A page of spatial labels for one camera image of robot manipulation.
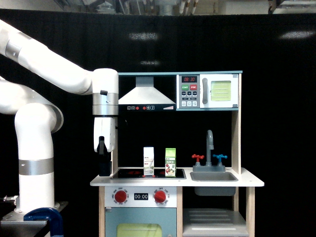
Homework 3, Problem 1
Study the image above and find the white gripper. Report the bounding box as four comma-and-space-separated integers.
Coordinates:
93, 116, 118, 176

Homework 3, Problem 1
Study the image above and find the green juice carton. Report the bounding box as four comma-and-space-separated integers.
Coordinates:
165, 148, 176, 177

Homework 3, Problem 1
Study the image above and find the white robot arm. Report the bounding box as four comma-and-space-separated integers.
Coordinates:
0, 22, 119, 213

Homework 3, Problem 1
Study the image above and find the grey toy sink basin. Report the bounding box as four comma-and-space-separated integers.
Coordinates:
190, 172, 238, 197

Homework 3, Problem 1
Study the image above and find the left red stove knob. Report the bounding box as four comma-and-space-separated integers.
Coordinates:
114, 190, 127, 203

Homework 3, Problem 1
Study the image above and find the red stove knob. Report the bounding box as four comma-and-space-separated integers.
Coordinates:
154, 191, 166, 203
114, 190, 127, 203

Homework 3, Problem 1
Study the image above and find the white milk carton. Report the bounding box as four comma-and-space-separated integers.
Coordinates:
143, 147, 155, 176

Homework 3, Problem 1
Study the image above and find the black timer display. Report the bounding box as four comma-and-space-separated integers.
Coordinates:
134, 193, 148, 200

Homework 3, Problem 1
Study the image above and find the black toy stovetop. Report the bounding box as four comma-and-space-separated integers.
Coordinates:
112, 168, 186, 180

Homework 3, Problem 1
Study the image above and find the teal toy oven door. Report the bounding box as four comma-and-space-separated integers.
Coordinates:
105, 207, 177, 237

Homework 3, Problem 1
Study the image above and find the right red stove knob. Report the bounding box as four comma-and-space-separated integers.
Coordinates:
154, 191, 166, 203

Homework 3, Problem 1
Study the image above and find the silver range hood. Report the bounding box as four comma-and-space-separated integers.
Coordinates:
118, 77, 176, 112

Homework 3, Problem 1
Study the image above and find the blue clamp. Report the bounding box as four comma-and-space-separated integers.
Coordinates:
23, 207, 64, 237

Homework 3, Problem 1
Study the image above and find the grey toy faucet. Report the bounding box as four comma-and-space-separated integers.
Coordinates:
193, 130, 225, 172

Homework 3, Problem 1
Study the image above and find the grey lower shelf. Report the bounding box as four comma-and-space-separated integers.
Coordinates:
183, 208, 249, 237

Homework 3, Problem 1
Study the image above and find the white toy microwave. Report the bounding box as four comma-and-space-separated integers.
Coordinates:
176, 73, 241, 110

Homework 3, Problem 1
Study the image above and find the wooden toy kitchen frame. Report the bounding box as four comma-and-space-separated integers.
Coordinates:
91, 71, 264, 237

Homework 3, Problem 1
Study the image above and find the red tap handle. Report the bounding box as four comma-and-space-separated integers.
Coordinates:
192, 154, 204, 166

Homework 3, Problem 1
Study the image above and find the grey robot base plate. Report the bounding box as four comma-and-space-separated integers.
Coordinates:
0, 201, 68, 237

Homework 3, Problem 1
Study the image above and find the blue tap handle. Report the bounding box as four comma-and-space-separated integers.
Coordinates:
213, 154, 228, 166

